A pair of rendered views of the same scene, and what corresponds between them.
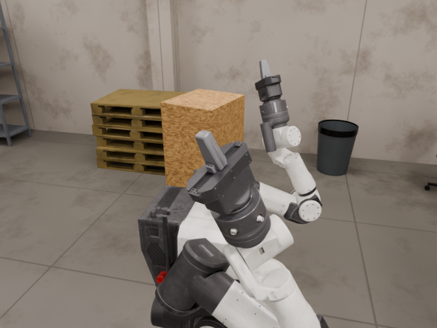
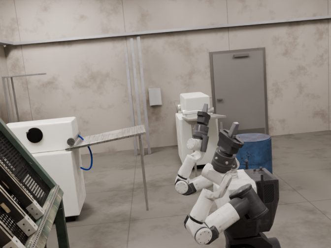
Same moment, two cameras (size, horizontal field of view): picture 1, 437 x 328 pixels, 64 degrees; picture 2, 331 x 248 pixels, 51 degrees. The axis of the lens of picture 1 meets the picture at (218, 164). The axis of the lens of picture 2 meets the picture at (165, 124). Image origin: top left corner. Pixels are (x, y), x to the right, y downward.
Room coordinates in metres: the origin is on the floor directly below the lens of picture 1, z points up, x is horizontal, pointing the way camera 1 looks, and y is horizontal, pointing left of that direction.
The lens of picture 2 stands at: (2.43, -0.79, 1.97)
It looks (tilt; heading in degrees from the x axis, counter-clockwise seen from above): 10 degrees down; 164
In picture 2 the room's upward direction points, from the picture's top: 5 degrees counter-clockwise
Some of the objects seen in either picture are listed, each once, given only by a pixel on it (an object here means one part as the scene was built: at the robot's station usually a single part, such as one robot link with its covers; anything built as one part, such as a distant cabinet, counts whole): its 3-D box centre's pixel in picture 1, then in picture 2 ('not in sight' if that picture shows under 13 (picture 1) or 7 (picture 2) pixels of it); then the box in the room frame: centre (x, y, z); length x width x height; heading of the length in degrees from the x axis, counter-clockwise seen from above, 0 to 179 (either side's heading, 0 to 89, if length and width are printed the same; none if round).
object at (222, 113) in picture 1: (205, 174); not in sight; (2.55, 0.10, 0.63); 0.50 x 0.42 x 1.25; 151
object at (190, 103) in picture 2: not in sight; (196, 129); (-3.81, 1.57, 0.68); 2.85 x 0.71 x 1.36; 167
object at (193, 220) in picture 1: (201, 244); (245, 200); (0.86, 0.05, 1.23); 0.34 x 0.30 x 0.36; 167
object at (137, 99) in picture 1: (150, 129); not in sight; (4.25, 0.86, 0.42); 1.18 x 0.81 x 0.84; 77
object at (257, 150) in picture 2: not in sight; (250, 167); (-1.82, 1.59, 0.44); 0.59 x 0.59 x 0.89
